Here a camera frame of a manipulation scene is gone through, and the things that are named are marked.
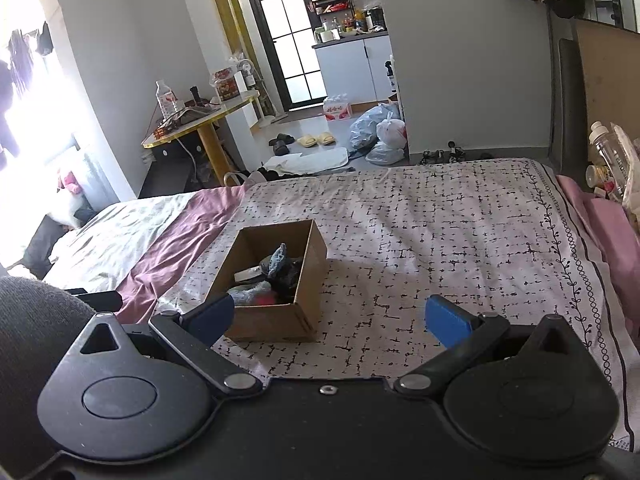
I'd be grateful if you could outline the black door handle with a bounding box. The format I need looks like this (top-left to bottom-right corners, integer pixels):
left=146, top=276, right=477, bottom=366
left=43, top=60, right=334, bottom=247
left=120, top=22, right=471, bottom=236
left=597, top=0, right=623, bottom=28

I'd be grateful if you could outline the brown cardboard box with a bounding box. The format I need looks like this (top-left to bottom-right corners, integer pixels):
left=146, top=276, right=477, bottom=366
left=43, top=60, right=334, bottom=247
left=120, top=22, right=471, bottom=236
left=205, top=219, right=328, bottom=343

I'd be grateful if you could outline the white kitchen cabinet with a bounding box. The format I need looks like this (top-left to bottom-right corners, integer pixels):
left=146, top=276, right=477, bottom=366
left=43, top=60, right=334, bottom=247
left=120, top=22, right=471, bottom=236
left=312, top=32, right=396, bottom=103

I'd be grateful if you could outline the white plush toy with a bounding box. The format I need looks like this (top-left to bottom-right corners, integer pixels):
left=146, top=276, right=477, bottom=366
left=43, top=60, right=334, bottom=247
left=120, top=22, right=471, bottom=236
left=47, top=190, right=86, bottom=228

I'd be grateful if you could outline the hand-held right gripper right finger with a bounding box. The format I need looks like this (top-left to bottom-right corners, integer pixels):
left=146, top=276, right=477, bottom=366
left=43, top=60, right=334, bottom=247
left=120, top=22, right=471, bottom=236
left=395, top=294, right=588, bottom=396

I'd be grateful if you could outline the dark grey cloth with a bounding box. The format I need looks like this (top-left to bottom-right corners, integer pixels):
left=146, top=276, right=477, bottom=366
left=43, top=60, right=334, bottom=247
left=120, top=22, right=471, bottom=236
left=272, top=257, right=305, bottom=306

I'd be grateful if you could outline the white red plastic bag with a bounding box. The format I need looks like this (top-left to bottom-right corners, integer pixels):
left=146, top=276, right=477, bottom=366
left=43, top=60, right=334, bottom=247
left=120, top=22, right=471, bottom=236
left=376, top=112, right=407, bottom=148

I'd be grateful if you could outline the pile of papers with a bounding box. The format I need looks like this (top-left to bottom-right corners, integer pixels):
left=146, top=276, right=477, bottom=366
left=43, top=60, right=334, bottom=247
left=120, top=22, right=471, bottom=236
left=155, top=102, right=223, bottom=128

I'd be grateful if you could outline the pack of water bottles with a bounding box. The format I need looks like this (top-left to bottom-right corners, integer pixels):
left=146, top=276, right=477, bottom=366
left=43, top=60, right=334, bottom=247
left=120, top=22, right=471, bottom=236
left=322, top=94, right=353, bottom=122

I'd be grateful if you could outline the clear plastic bottle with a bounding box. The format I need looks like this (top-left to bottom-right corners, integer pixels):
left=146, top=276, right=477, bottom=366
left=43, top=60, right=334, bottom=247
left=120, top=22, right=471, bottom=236
left=587, top=121, right=626, bottom=201

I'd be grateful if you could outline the blue grey trash bag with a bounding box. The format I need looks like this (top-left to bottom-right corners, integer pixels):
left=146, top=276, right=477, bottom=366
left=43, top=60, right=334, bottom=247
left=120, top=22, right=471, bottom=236
left=348, top=102, right=401, bottom=151

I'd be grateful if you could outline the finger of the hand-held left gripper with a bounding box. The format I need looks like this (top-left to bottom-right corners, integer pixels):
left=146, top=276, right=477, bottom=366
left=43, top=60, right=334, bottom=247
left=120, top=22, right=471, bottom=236
left=62, top=287, right=123, bottom=313

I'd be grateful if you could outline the yellow round table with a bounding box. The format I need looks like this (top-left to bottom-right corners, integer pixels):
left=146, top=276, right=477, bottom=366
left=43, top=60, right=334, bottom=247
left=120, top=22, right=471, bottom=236
left=141, top=91, right=261, bottom=186

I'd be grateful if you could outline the red snack tub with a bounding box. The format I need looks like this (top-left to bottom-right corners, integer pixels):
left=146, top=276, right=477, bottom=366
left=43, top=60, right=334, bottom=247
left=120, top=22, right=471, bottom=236
left=210, top=67, right=246, bottom=103

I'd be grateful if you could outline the grey blue sock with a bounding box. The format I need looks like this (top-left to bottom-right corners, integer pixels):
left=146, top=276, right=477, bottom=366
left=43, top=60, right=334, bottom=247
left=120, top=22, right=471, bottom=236
left=265, top=242, right=296, bottom=278

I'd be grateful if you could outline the white blanket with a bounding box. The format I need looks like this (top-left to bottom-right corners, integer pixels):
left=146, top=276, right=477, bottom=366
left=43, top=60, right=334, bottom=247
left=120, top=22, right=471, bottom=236
left=42, top=192, right=201, bottom=293

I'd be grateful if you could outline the person's leg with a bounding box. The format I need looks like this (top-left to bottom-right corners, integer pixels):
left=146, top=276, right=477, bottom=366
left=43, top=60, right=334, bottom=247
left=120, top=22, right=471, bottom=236
left=0, top=276, right=98, bottom=480

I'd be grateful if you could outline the dark board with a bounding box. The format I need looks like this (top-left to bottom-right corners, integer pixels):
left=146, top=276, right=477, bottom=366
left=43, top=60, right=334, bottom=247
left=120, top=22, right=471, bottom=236
left=550, top=37, right=593, bottom=191

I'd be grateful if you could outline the clear plastic bag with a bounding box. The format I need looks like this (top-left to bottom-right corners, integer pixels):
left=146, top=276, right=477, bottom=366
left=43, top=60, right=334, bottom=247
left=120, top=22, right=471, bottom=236
left=227, top=282, right=271, bottom=306

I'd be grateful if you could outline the pink plush toy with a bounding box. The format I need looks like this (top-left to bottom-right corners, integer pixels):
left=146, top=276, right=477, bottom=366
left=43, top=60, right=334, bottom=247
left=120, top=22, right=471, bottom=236
left=57, top=170, right=83, bottom=196

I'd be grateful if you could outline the kitchen counter clutter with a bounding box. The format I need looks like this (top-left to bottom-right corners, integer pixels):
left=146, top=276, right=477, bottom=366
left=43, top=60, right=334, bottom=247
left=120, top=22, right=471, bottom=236
left=310, top=0, right=388, bottom=43

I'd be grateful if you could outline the white floor fan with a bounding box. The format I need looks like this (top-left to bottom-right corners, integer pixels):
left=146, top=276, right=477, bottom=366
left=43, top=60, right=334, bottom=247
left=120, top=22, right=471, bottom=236
left=235, top=57, right=281, bottom=128

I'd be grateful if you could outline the brown cardboard sheet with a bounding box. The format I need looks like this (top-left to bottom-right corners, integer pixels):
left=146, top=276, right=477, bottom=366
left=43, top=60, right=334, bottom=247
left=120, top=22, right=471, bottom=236
left=572, top=17, right=640, bottom=141

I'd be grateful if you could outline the white black printed bedspread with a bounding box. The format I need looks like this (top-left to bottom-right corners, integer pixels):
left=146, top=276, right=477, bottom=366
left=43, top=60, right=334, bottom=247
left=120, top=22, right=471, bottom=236
left=155, top=157, right=640, bottom=456

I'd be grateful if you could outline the black low cabinet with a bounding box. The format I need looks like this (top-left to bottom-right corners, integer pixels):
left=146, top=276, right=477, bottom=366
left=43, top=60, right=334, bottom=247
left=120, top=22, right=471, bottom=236
left=137, top=132, right=221, bottom=198

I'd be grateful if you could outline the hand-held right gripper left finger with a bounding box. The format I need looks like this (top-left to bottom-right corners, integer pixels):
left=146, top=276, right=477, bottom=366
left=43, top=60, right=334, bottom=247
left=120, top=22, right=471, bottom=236
left=80, top=292, right=263, bottom=396

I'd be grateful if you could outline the clear water bottle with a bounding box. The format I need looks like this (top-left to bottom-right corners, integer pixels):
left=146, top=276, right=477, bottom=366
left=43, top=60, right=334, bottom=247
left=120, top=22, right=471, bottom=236
left=155, top=80, right=178, bottom=118

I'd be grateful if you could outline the black framed glass door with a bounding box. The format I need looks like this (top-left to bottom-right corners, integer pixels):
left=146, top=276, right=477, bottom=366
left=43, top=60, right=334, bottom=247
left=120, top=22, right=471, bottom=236
left=241, top=0, right=326, bottom=112

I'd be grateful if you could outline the white floor towel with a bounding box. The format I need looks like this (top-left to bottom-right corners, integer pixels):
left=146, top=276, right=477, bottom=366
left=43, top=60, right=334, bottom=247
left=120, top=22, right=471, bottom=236
left=262, top=147, right=349, bottom=176

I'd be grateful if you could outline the white tote bag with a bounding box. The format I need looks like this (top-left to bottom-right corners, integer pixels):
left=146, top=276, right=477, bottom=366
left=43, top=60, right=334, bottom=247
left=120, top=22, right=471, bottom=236
left=222, top=170, right=268, bottom=188

